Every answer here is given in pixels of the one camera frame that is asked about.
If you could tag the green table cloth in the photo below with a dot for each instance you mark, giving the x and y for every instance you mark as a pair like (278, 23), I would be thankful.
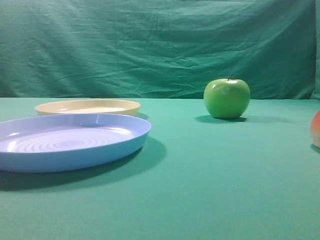
(196, 178)

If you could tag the green apple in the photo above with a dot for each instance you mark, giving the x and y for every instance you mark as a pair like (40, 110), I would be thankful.
(226, 98)

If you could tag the red yellow round bread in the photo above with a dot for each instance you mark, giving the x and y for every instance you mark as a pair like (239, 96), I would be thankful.
(315, 130)

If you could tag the green backdrop cloth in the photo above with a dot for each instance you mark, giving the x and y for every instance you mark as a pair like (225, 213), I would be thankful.
(158, 48)

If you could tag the yellow plastic plate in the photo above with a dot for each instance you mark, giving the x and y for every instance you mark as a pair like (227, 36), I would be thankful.
(89, 106)

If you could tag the blue plastic plate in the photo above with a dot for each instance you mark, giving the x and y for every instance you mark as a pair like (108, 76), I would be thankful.
(67, 142)

